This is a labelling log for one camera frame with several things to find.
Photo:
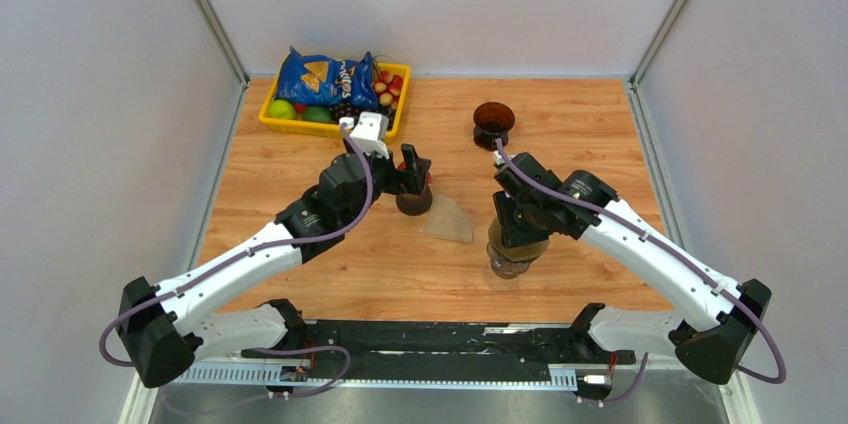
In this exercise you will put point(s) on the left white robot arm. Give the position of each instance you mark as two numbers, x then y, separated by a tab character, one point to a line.
232	268

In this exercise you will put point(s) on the blue chips bag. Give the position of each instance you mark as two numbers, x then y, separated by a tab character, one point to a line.
319	80

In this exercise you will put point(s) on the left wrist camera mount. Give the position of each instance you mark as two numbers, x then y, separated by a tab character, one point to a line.
368	132

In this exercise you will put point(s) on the red apples pile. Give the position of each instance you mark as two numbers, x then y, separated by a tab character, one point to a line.
388	88

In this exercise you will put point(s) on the brown amber dripper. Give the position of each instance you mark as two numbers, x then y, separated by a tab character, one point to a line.
492	121

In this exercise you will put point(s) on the paper coffee filter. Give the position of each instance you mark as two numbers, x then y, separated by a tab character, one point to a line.
521	253

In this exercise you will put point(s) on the clear glass dripper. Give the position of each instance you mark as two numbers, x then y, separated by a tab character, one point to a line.
510	263

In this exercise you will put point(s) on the yellow plastic bin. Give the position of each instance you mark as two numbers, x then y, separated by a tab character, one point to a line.
331	130

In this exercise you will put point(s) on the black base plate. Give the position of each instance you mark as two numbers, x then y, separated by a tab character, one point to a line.
396	353

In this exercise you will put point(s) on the aluminium frame rail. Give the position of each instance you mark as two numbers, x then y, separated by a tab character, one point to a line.
281	376

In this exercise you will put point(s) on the green avocado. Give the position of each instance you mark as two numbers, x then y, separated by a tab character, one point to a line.
317	114

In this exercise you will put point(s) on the green lime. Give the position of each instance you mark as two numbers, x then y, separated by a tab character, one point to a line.
281	109

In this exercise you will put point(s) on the dark grape bunch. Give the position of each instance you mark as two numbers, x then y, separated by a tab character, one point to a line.
348	110

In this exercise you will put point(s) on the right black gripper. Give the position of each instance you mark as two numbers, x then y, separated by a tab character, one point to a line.
511	235

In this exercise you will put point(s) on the red rimmed glass server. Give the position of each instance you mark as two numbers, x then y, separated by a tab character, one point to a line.
416	205

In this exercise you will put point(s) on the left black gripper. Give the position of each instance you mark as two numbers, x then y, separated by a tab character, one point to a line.
410	181

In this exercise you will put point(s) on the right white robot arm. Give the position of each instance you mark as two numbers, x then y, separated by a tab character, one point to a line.
714	317

